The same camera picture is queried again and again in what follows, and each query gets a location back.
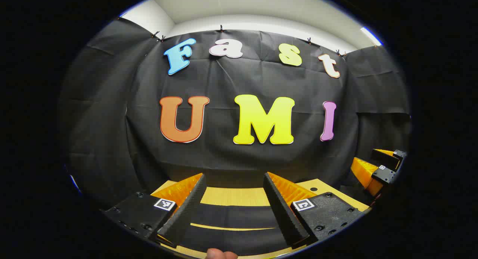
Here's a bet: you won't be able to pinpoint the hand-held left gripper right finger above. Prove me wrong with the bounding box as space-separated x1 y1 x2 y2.
263 172 365 250

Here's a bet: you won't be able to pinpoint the ceiling light panel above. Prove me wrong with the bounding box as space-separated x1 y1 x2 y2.
360 26 384 47

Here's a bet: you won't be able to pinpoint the dark grey jeans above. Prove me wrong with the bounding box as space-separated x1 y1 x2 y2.
176 205 299 256

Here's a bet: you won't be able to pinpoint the black backdrop cloth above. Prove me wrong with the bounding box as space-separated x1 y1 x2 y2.
58 18 411 211

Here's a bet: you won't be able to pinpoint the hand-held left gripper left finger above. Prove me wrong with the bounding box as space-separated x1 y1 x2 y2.
102 172 207 249

